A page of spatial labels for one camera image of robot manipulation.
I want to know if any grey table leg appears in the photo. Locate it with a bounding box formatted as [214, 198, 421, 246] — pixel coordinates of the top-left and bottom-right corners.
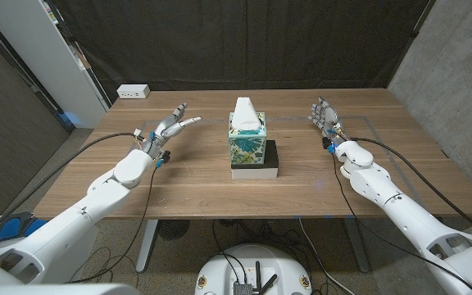
[343, 217, 371, 274]

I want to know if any white base block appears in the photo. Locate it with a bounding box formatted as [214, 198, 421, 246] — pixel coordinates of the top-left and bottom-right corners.
[230, 166, 279, 180]

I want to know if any white power strip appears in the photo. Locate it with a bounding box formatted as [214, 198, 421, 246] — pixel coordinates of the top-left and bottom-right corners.
[116, 84, 151, 100]

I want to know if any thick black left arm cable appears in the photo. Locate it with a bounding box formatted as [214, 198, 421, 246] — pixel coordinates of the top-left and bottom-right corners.
[0, 131, 138, 247]

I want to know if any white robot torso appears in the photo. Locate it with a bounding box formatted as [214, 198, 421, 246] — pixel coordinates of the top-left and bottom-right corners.
[0, 282, 141, 295]

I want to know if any white table leg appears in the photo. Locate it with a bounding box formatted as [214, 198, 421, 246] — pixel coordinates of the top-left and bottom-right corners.
[135, 219, 159, 274]

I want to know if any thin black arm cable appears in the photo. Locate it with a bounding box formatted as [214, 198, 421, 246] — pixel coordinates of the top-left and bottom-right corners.
[332, 152, 472, 290]
[66, 163, 159, 284]

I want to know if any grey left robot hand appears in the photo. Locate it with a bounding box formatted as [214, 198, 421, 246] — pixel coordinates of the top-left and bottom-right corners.
[142, 102, 202, 160]

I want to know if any small grey electronics box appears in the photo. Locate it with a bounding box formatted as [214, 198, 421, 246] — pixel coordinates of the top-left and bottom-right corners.
[233, 281, 253, 295]

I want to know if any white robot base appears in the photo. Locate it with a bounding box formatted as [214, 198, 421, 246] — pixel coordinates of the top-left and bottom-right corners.
[194, 243, 313, 295]

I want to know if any slanted black antenna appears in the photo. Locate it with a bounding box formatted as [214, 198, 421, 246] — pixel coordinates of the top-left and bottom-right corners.
[260, 273, 279, 295]

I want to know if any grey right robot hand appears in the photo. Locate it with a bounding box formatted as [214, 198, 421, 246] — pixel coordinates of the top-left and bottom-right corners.
[306, 96, 346, 144]

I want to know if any black foam block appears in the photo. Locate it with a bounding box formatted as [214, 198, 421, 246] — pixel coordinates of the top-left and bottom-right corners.
[230, 139, 279, 170]

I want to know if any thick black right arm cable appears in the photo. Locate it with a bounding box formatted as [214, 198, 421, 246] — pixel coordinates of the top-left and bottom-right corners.
[350, 137, 472, 243]

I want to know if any white floor cable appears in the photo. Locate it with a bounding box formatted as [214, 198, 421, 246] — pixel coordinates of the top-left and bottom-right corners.
[298, 217, 356, 295]

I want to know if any white cabinet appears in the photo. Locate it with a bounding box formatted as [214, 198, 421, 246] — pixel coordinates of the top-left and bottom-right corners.
[0, 0, 110, 129]

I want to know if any teal floral tissue box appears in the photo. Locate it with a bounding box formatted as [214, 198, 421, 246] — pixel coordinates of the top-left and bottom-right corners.
[228, 111, 268, 166]

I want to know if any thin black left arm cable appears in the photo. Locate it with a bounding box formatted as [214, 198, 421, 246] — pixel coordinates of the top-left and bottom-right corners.
[66, 163, 159, 284]

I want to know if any black round floor fan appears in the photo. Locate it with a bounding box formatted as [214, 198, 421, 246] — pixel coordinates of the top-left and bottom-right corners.
[157, 219, 191, 241]

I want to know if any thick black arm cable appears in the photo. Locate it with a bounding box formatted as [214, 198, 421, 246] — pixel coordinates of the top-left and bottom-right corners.
[350, 137, 472, 243]
[0, 131, 138, 247]

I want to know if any white tissue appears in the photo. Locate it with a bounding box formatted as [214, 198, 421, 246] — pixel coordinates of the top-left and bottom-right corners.
[230, 97, 262, 131]

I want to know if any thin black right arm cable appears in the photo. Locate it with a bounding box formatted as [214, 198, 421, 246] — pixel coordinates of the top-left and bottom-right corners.
[332, 152, 472, 290]

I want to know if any black curtain backdrop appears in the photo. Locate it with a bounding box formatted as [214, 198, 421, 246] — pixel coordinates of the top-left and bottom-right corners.
[51, 0, 436, 103]

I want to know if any blue and black pad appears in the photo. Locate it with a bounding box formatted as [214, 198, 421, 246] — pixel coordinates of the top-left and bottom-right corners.
[0, 211, 48, 243]

